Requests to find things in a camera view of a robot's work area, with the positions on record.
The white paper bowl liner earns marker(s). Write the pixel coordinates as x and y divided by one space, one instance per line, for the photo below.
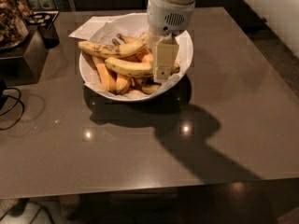
134 24

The white paper sheet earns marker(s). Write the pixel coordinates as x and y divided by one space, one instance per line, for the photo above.
92 25

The small banana bottom right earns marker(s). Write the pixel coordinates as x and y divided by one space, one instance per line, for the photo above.
150 88

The black patterned coaster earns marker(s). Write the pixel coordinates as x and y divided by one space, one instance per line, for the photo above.
45 19

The orange banana middle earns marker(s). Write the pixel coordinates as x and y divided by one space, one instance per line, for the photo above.
123 84

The orange banana left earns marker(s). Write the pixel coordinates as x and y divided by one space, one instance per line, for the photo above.
107 77

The orange banana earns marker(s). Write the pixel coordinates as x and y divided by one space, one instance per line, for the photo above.
107 77
123 84

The banana at right rim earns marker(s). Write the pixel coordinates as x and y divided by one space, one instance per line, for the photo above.
175 68

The long spotted yellow banana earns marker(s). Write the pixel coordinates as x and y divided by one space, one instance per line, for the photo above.
117 51

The dark square box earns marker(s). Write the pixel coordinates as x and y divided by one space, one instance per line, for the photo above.
23 65

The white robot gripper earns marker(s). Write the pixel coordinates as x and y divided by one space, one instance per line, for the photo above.
165 17

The glass jar of snacks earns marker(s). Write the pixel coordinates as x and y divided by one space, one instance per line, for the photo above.
13 29

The black mug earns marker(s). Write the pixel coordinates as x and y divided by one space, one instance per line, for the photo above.
50 37

